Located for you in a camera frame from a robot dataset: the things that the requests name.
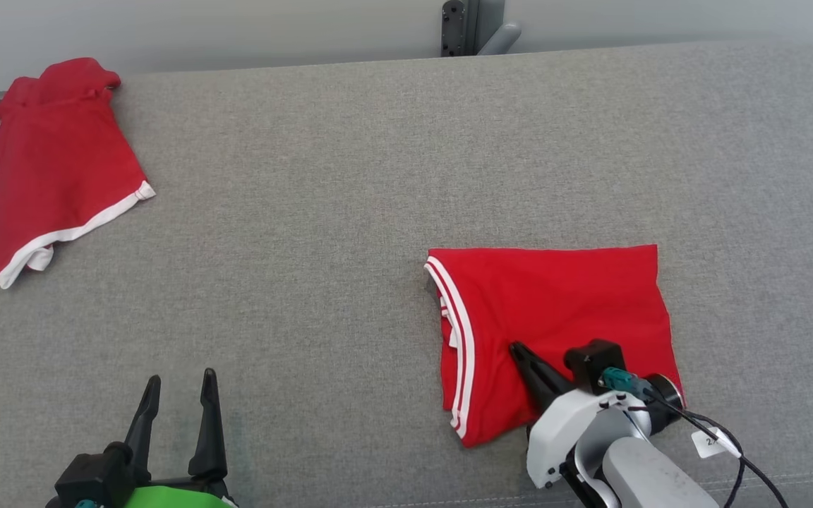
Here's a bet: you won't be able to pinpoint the black right camera cable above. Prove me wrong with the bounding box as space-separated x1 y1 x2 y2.
625 402 792 508

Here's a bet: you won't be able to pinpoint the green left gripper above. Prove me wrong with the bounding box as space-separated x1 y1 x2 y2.
121 368 238 508

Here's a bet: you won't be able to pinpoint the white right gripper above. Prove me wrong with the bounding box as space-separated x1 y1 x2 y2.
509 342 653 491

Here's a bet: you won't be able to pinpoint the red and white basketball jersey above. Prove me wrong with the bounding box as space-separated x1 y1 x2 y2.
424 244 686 449

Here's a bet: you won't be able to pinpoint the red shorts with white trim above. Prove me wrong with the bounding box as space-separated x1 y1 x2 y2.
0 58 157 290

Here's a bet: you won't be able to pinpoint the small white printed cable tag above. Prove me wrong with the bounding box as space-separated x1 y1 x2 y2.
691 427 742 459

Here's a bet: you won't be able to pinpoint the dark grey metal bracket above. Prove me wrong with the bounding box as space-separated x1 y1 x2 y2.
440 0 481 57

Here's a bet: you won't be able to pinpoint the grey fabric sofa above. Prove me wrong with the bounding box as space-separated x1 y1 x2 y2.
0 41 813 508

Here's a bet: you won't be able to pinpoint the teal right camera cable connector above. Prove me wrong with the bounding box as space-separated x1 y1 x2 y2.
598 367 656 404

